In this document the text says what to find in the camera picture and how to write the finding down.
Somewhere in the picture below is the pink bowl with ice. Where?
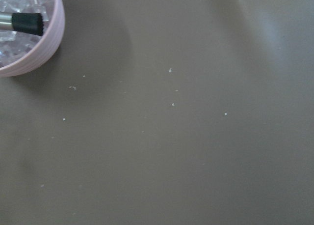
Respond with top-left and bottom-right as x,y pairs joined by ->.
0,0 -> 65,78

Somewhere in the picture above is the steel muddler black tip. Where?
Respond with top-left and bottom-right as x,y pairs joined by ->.
0,12 -> 44,36

